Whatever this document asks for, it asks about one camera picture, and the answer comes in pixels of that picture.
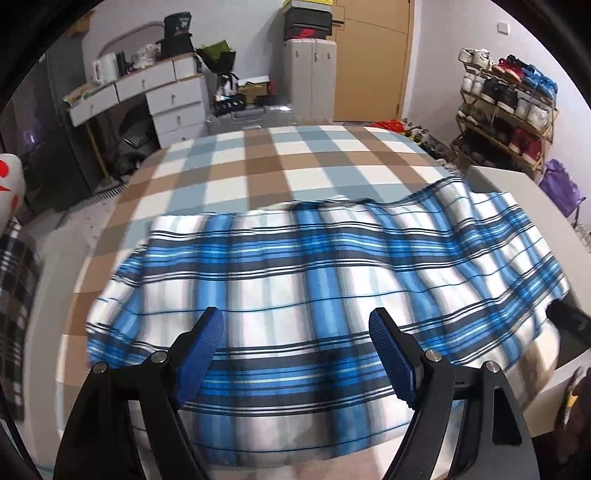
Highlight white desk with drawers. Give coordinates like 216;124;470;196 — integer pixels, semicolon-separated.
65;52;211;183

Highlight grey arched mirror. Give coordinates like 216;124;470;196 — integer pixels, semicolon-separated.
99;22;167;65

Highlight blue plaid shirt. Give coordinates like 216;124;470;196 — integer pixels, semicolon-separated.
87;178;570;462

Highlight dark grey fridge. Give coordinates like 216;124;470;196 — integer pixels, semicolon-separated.
18;46;96;213

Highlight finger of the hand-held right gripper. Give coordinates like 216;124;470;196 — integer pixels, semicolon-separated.
546;299;591;344

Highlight white crumpled cloth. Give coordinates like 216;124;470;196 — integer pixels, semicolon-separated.
131;44;160;68

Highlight white red printed pillow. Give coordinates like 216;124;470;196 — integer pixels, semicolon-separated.
0;154;27;232

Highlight wooden door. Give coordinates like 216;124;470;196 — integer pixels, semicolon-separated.
332;0;413;123

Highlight black chair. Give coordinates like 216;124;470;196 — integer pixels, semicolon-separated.
108;104;156;174

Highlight purple bag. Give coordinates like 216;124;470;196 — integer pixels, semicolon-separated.
538;159;587;219

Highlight black round box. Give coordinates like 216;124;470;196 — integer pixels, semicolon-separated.
157;36;197;61

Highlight black printed bucket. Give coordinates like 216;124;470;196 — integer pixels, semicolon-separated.
163;14;194;40

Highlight small brown cardboard box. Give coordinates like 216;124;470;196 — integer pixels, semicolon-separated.
238;80;271;105

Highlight open cardboard box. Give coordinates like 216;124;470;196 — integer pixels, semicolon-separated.
65;9;96;40

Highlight white electric kettle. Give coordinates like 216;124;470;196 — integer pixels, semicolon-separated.
92;52;119;84

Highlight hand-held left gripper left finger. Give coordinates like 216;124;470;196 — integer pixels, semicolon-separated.
53;306;225;480

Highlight dark brown cloth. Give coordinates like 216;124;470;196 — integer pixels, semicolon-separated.
554;364;591;467

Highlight black open crate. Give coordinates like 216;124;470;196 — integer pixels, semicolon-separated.
211;92;246;116

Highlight scattered patterned sneakers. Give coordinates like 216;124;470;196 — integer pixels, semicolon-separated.
418;129;459;169

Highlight grey upright suitcase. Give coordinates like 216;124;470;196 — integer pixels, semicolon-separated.
284;38;338;125

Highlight black white plaid blanket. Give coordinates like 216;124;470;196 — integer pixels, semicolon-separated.
0;217;43;422

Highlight ribbed floor grille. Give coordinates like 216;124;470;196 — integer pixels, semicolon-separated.
69;182;128;211

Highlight silver ribbed suitcase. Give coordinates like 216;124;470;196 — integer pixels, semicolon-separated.
205;104;296;136

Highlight black red shoe box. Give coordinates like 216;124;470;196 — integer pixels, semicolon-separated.
284;23;334;42

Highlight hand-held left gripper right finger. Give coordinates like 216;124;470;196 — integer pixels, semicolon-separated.
368;307;541;480

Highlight wooden shoe rack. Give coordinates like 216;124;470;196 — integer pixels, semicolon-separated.
450;69;560;182

